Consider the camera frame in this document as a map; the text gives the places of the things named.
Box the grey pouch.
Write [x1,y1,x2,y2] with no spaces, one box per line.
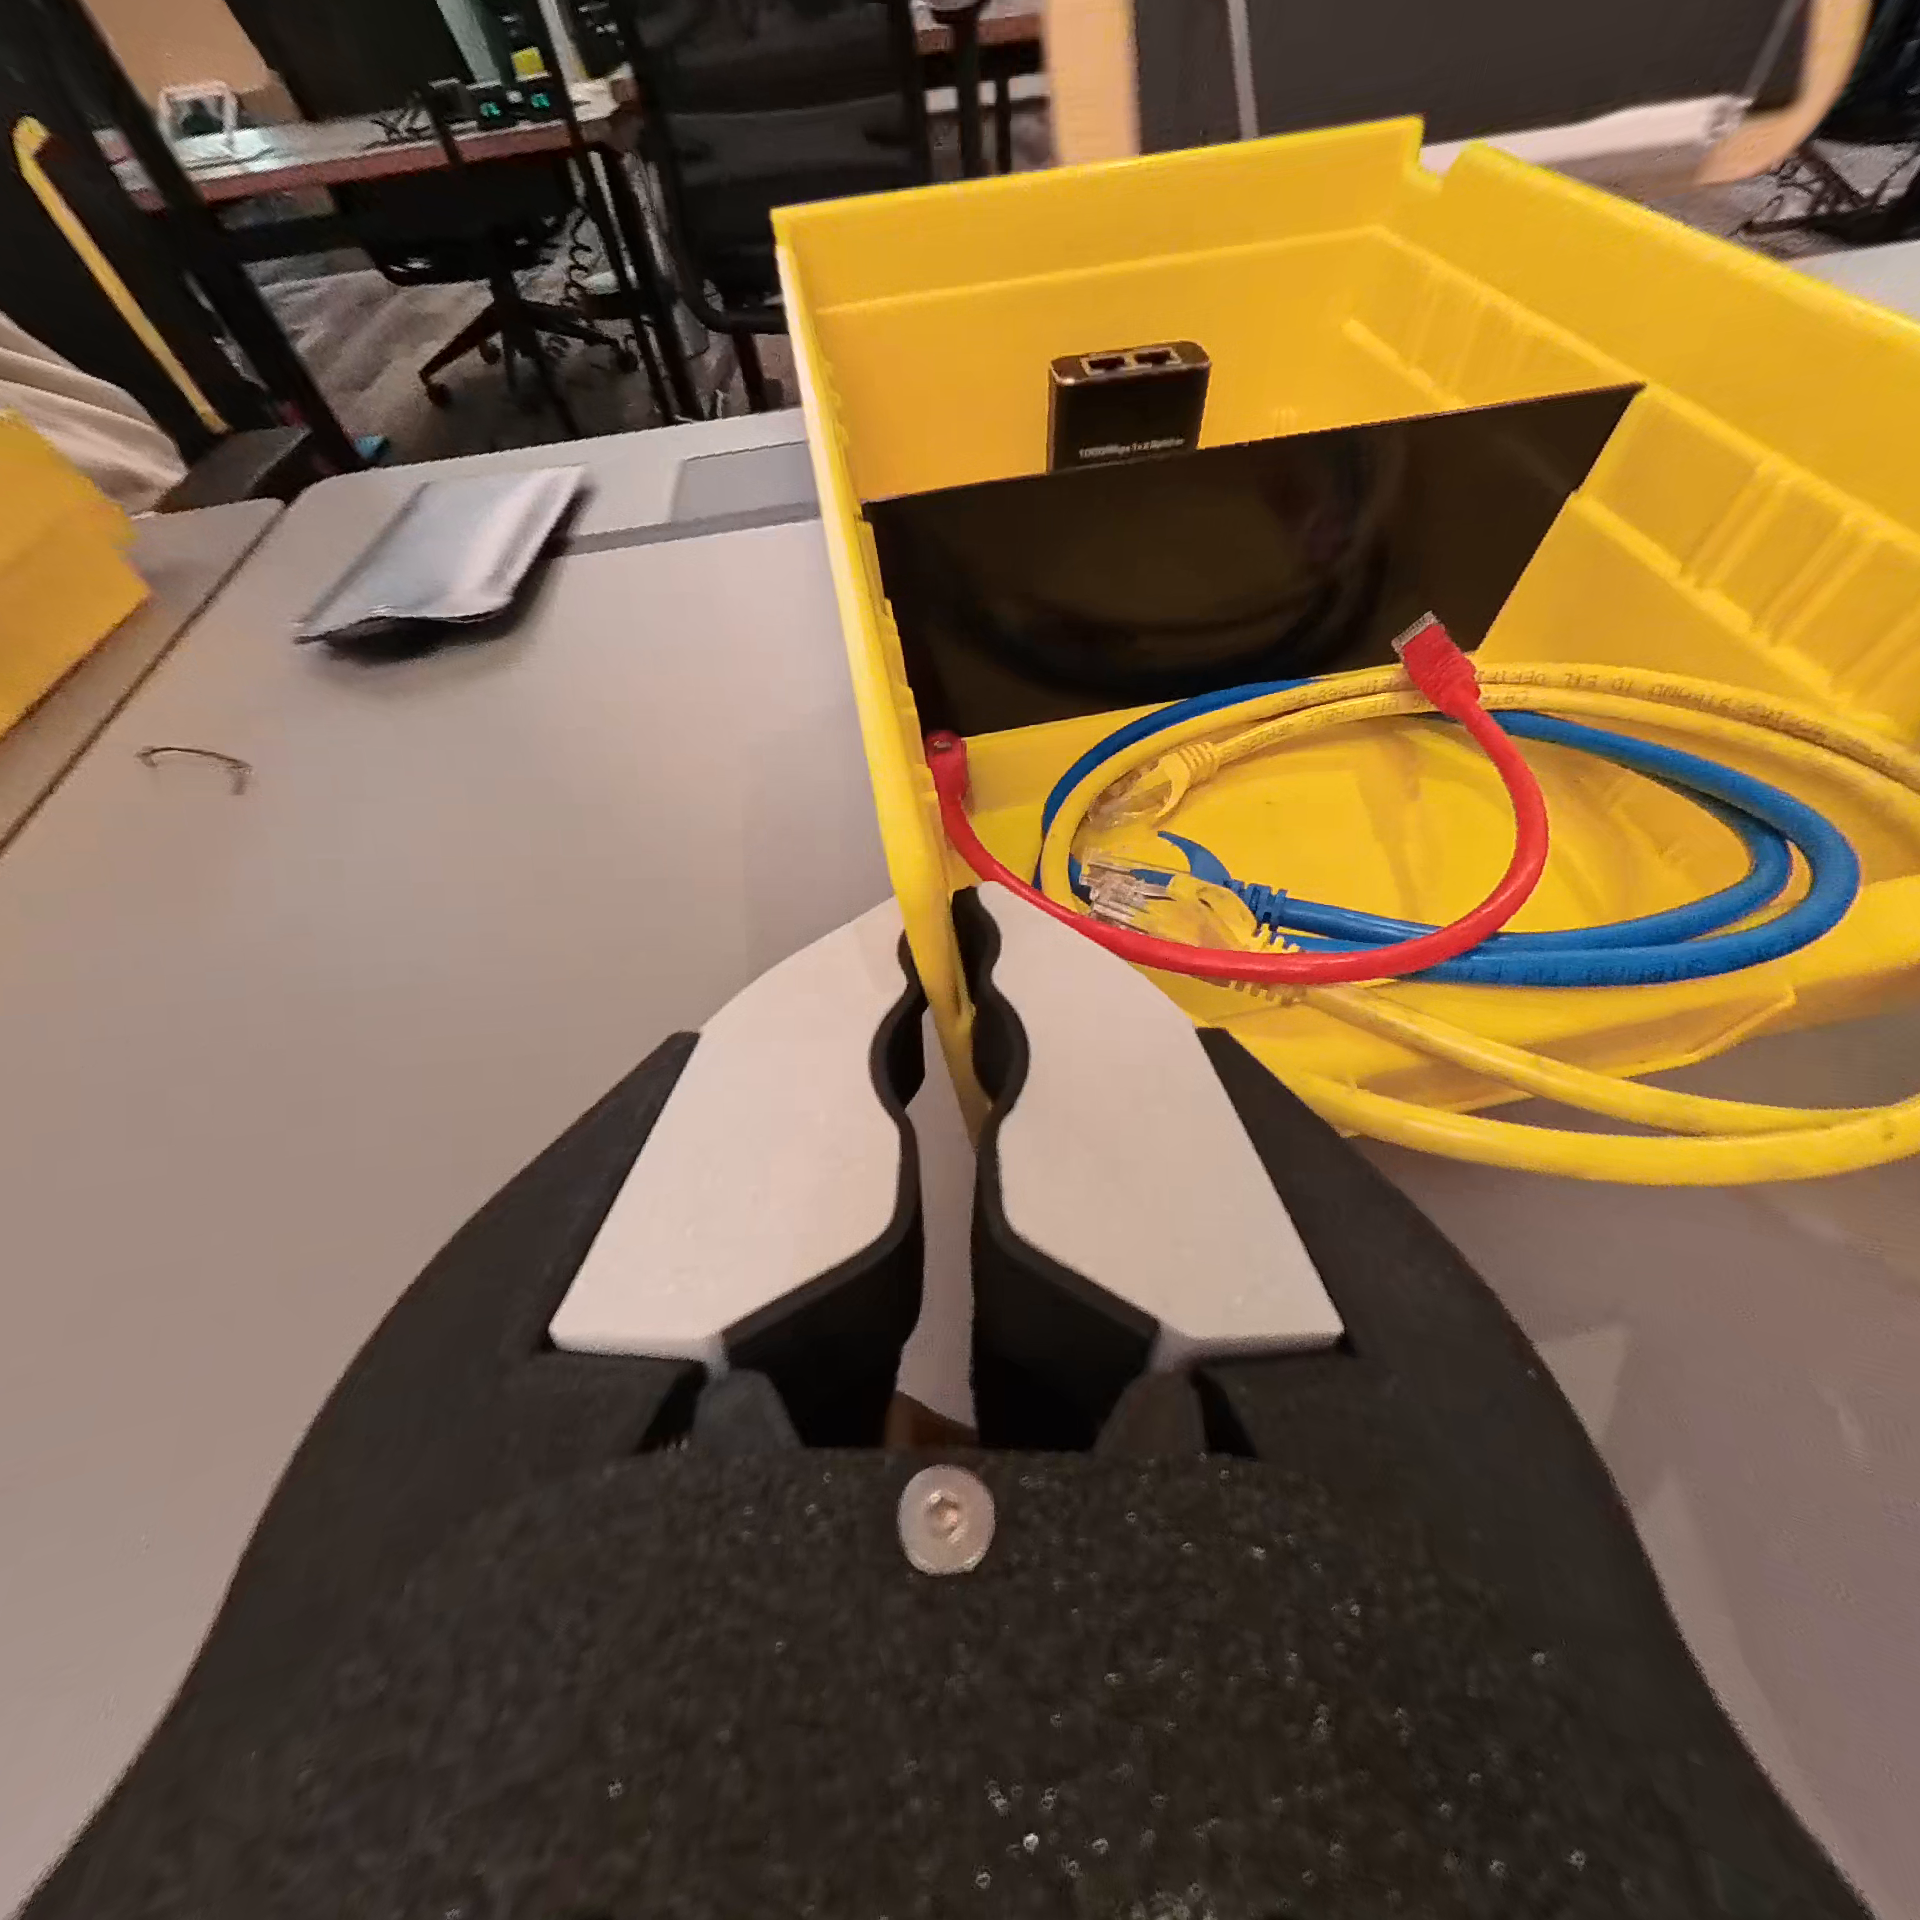
[292,465,590,651]

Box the brown desk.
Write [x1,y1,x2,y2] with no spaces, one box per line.
[96,83,647,213]

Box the black bin divider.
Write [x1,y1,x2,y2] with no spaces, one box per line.
[862,385,1648,738]

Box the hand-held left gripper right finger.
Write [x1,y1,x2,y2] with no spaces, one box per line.
[955,886,1347,1450]

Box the yellow ethernet cable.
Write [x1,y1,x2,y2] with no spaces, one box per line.
[1035,661,1920,1187]

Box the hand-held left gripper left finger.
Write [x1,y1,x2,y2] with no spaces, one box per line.
[547,900,930,1450]

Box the blue ethernet cable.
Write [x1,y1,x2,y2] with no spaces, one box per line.
[1039,683,1861,987]

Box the black office chair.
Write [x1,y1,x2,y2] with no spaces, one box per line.
[622,0,939,414]
[367,83,663,414]

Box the yellow storage bin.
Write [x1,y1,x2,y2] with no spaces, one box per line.
[770,118,1920,1142]
[0,412,152,738]

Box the black ethernet adapter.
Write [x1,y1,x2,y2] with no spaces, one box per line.
[1046,339,1215,471]

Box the red ethernet cable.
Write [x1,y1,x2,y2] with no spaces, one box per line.
[923,613,1550,987]

